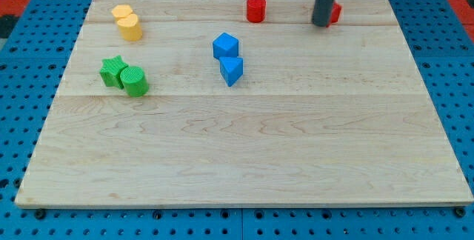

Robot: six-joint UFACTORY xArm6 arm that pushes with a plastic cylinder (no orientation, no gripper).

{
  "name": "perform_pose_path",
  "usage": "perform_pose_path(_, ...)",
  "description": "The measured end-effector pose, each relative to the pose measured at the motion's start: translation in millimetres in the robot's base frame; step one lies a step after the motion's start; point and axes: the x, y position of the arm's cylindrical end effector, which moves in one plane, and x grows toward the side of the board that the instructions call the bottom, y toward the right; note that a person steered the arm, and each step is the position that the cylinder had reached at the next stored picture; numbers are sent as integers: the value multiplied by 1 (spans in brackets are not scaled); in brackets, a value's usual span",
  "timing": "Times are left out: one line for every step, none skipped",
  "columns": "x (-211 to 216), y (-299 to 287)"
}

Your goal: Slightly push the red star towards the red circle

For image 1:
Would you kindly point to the yellow hexagon block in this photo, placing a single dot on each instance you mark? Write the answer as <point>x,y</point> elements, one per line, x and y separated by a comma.
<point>121,11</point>

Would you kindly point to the green star block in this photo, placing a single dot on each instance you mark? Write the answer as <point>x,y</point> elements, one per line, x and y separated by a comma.
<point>111,70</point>

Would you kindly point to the red star block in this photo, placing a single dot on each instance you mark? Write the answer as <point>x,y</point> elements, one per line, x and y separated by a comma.
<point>335,14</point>

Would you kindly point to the green cylinder block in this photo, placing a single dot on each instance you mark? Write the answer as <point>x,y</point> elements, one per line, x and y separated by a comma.
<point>134,81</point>

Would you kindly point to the yellow cylinder block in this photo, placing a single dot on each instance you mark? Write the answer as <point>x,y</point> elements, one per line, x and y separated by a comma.
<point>130,28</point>

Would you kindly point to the red cylinder block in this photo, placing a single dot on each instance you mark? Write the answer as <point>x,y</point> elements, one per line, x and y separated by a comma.
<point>256,10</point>

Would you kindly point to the light wooden board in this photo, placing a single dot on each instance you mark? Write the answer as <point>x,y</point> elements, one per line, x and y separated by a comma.
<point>321,117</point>

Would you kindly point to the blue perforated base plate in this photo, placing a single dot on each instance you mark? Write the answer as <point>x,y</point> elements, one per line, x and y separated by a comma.
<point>36,54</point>

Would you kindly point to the blue cube block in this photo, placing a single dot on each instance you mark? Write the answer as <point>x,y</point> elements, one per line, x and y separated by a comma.
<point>225,45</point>

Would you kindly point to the blue triangular prism block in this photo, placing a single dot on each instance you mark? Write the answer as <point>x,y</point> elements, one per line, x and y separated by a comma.
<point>231,69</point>

